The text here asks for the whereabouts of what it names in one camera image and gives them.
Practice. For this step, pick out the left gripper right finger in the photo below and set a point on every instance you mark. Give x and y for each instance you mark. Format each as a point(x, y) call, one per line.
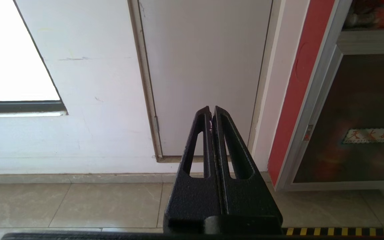
point(248, 200)

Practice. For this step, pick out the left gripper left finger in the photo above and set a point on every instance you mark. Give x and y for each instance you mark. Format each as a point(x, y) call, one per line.
point(193, 200)

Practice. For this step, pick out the metal door hinge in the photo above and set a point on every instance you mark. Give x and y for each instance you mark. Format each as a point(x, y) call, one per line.
point(156, 124)

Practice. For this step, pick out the red fire hydrant cabinet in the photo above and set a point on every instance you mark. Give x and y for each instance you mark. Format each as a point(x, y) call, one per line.
point(312, 83)

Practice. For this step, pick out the glass fire cabinet door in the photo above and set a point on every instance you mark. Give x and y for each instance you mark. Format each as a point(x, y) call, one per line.
point(358, 120)

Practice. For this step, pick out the fire extinguisher label sticker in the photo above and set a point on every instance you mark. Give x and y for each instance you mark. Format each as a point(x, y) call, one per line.
point(375, 135)

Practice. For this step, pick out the white wall access door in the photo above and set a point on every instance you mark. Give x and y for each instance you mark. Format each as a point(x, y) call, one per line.
point(205, 66)

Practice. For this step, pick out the window with dark frame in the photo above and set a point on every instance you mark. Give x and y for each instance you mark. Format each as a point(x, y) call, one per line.
point(12, 53)

